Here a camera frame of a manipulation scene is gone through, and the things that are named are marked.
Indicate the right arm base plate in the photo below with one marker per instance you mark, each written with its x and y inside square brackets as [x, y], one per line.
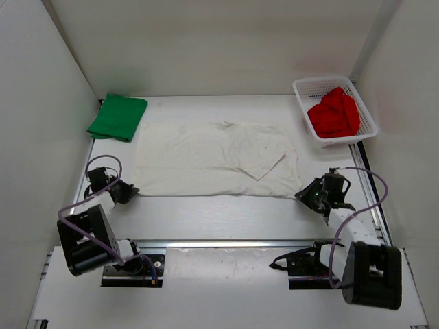
[309, 268]

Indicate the white plastic basket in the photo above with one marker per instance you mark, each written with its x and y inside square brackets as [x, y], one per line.
[310, 91]

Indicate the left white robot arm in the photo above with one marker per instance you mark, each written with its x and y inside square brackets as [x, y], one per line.
[86, 237]

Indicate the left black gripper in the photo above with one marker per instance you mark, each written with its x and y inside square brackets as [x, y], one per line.
[129, 192]

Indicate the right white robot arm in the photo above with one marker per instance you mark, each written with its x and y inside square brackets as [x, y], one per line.
[363, 268]

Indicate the aluminium left rail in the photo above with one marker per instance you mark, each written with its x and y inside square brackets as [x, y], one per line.
[74, 185]

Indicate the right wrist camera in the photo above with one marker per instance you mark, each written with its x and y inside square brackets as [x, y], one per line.
[335, 170]

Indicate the red cloth in basket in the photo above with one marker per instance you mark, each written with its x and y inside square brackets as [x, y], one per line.
[335, 116]

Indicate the white t shirt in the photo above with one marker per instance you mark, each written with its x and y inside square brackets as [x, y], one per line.
[219, 158]

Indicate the green t shirt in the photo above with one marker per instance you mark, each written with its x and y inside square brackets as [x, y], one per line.
[118, 118]

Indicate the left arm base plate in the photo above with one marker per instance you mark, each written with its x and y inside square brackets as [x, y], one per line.
[151, 270]

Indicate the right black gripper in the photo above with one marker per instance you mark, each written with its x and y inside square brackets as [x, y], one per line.
[304, 196]

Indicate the aluminium front rail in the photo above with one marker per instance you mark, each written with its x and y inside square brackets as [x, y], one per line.
[216, 243]

